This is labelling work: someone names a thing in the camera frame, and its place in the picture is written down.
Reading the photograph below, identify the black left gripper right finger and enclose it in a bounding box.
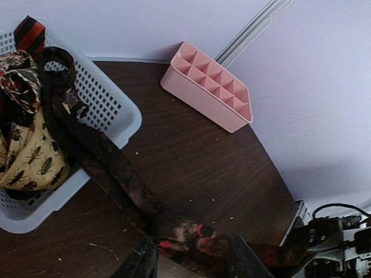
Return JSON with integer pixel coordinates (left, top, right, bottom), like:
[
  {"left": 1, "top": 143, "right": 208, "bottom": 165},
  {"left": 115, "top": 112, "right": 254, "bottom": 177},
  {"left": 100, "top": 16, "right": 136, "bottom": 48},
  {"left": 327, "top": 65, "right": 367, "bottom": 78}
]
[{"left": 227, "top": 235, "right": 274, "bottom": 278}]

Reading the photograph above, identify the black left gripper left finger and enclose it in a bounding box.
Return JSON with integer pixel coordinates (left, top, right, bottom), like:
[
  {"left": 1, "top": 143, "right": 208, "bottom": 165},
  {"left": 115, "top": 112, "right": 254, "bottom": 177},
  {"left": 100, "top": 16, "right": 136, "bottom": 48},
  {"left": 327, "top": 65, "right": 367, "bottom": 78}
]
[{"left": 111, "top": 236, "right": 159, "bottom": 278}]

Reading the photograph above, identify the dark brown red patterned tie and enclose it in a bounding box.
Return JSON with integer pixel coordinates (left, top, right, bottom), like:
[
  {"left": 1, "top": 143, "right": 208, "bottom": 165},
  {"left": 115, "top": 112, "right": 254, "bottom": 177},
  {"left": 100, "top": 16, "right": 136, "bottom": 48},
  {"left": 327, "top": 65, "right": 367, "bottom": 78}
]
[{"left": 38, "top": 47, "right": 307, "bottom": 277}]

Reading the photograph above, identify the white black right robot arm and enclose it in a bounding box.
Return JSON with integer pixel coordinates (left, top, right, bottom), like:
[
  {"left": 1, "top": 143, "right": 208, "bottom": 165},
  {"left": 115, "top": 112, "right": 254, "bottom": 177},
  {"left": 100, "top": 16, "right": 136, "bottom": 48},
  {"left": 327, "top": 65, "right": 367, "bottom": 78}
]
[{"left": 304, "top": 215, "right": 370, "bottom": 277}]

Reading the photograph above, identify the yellow insect patterned tie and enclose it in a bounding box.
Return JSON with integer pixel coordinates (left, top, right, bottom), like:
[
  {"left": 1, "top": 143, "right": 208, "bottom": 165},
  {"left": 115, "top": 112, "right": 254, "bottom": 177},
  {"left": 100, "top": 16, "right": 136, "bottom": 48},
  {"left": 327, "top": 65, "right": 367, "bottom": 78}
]
[{"left": 1, "top": 109, "right": 71, "bottom": 191}]

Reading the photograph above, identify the grey plastic mesh basket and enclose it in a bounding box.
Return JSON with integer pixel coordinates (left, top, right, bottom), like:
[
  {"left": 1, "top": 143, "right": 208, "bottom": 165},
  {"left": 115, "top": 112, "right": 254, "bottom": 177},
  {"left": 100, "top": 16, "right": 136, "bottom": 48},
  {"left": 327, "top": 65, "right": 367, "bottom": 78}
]
[{"left": 1, "top": 21, "right": 142, "bottom": 234}]

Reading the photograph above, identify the pink divided organizer box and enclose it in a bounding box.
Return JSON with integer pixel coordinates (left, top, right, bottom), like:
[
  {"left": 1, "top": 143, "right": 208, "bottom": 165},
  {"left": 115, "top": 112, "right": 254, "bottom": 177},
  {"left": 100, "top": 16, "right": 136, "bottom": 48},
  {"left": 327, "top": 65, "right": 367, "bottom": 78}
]
[{"left": 160, "top": 42, "right": 253, "bottom": 133}]

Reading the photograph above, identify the brown cream patterned tie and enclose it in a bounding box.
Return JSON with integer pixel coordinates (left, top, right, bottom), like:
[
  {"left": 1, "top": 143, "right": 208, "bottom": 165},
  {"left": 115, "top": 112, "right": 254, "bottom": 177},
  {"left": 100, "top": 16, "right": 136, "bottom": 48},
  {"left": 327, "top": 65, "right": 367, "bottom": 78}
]
[{"left": 1, "top": 50, "right": 41, "bottom": 114}]

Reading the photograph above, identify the red black striped tie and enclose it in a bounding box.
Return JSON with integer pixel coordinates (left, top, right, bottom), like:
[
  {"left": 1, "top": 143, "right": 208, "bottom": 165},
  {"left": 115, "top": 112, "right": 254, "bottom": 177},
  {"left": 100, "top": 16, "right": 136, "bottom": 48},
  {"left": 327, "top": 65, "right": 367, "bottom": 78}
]
[{"left": 14, "top": 16, "right": 45, "bottom": 61}]

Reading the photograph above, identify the front aluminium rail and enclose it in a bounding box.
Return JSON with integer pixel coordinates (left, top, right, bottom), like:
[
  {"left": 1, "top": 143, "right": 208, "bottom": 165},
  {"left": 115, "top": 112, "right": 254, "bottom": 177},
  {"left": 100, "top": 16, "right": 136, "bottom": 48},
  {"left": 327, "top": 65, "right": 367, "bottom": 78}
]
[{"left": 280, "top": 200, "right": 312, "bottom": 246}]

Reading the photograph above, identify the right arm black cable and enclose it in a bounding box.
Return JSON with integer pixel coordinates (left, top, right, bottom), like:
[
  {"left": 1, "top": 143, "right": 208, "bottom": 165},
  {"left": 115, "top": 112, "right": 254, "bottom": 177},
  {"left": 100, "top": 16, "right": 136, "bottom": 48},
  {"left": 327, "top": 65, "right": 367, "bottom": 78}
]
[{"left": 312, "top": 203, "right": 371, "bottom": 220}]

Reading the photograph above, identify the right aluminium frame post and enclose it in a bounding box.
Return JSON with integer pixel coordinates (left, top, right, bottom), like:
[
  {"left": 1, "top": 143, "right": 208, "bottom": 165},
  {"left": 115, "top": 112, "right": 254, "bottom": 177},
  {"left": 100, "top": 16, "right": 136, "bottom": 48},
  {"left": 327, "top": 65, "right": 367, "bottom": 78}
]
[{"left": 215, "top": 1, "right": 292, "bottom": 68}]

